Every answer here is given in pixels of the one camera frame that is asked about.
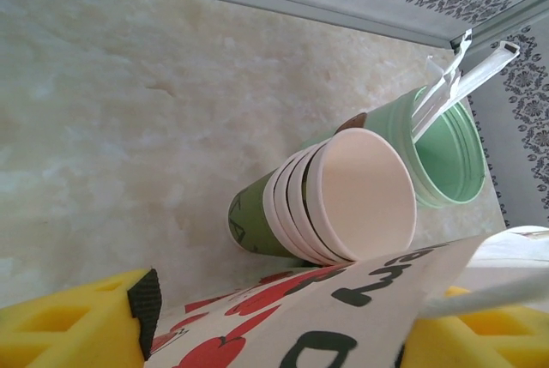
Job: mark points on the brown cardboard napkin tray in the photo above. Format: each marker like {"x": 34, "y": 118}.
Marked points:
{"x": 351, "y": 122}

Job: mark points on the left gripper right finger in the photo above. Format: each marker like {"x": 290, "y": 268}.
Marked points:
{"x": 493, "y": 338}

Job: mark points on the light green straw holder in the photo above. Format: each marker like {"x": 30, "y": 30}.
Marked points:
{"x": 446, "y": 162}

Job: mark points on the red white paper bag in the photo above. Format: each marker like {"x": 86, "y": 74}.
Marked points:
{"x": 300, "y": 321}

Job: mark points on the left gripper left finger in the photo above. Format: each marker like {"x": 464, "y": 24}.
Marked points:
{"x": 64, "y": 333}

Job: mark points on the green paper cup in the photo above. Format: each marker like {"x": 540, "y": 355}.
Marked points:
{"x": 279, "y": 213}
{"x": 249, "y": 213}
{"x": 364, "y": 196}
{"x": 293, "y": 213}

